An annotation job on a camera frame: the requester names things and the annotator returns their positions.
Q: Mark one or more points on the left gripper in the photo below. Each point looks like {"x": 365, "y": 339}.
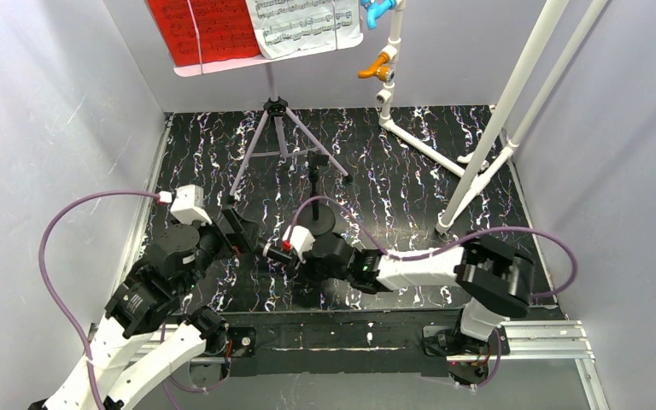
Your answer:
{"x": 235, "y": 230}

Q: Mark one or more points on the lilac perforated music desk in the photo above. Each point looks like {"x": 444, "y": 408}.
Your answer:
{"x": 213, "y": 36}

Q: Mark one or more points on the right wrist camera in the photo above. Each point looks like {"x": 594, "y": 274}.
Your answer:
{"x": 298, "y": 242}

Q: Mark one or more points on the white sheet music page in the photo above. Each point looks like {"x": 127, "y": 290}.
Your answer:
{"x": 287, "y": 27}

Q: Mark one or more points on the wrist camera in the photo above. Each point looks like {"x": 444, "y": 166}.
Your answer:
{"x": 186, "y": 204}
{"x": 298, "y": 242}

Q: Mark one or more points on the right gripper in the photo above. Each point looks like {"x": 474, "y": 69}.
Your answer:
{"x": 282, "y": 253}

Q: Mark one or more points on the white pvc pipe frame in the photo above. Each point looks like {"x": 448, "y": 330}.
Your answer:
{"x": 478, "y": 171}

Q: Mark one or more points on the blue tap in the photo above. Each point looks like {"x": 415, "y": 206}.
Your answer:
{"x": 375, "y": 9}

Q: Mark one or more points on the red sheet music page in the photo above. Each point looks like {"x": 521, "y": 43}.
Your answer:
{"x": 205, "y": 31}

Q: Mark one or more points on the lilac folding tripod stand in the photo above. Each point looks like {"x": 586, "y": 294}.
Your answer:
{"x": 275, "y": 109}

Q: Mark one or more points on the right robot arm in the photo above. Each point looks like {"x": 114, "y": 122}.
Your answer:
{"x": 497, "y": 277}

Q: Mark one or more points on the black microphone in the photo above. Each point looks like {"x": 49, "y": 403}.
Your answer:
{"x": 271, "y": 252}

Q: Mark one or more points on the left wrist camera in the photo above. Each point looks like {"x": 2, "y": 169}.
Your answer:
{"x": 186, "y": 204}

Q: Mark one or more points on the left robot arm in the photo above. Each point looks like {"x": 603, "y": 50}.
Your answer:
{"x": 110, "y": 375}

